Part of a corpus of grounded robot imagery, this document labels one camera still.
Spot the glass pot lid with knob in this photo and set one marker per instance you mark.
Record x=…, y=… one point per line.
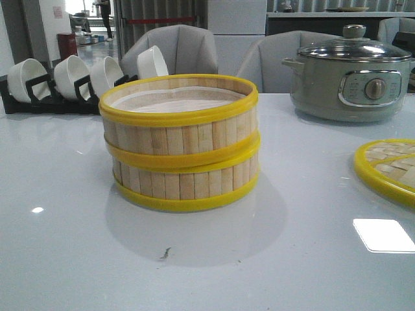
x=353, y=46

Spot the white bowl far left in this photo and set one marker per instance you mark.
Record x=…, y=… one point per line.
x=19, y=74

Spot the grey chair far right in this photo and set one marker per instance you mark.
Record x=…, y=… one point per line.
x=398, y=31

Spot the white cabinet in background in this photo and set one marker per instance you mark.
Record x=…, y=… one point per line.
x=235, y=26

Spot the black dish rack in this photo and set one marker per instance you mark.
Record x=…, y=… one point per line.
x=86, y=102

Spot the green electric cooking pot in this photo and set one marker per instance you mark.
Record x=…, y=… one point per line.
x=342, y=90

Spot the red bin in background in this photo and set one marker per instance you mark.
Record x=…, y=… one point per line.
x=67, y=45

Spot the bamboo steamer basket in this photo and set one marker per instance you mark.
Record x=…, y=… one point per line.
x=184, y=139
x=189, y=189

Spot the white bowl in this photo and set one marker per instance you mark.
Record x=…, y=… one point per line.
x=104, y=74
x=19, y=74
x=66, y=73

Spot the person in dark clothes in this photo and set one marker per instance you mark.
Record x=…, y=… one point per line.
x=105, y=6

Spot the white liner in upper basket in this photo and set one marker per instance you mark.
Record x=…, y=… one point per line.
x=182, y=99

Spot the white bowl right end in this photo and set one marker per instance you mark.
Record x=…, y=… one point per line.
x=151, y=63

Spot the bamboo steamer lid yellow rim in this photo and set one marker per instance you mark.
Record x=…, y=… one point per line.
x=387, y=167

